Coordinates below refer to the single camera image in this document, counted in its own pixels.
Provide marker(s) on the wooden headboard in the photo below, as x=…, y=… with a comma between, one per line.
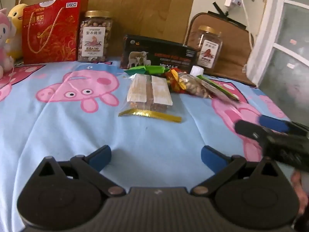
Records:
x=144, y=7

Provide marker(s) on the small white bottle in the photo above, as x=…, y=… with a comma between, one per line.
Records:
x=196, y=70

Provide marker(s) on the red gift box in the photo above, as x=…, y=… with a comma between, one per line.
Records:
x=52, y=30

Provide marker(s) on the black carton box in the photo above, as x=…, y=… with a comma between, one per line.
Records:
x=157, y=53

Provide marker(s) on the white glass door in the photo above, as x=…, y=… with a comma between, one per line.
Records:
x=277, y=41

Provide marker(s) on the clear cake packet gold band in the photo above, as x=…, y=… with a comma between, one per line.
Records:
x=149, y=91

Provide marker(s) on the small nut jar gold lid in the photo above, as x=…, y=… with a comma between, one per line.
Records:
x=209, y=47

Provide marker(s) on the brown cushion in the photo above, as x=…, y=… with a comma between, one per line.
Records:
x=235, y=46

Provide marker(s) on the blue cartoon printed blanket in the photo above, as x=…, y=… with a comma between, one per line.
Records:
x=72, y=125

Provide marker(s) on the clear packet green edge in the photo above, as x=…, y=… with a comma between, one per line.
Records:
x=221, y=90

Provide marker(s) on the person's right hand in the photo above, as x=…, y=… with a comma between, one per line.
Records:
x=299, y=191

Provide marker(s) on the large clear nut jar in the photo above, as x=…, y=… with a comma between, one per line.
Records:
x=94, y=37

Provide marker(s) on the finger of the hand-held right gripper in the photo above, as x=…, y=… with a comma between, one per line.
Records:
x=248, y=129
x=272, y=123

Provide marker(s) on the pink plush toy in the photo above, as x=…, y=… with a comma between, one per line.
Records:
x=4, y=41

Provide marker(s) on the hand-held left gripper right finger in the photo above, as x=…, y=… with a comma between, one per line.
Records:
x=212, y=159

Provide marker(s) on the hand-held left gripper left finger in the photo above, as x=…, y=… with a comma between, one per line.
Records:
x=101, y=158

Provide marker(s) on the green snack packet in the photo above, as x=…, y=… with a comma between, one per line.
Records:
x=147, y=69

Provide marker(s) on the yellow plush toy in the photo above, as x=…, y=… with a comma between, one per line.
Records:
x=16, y=17

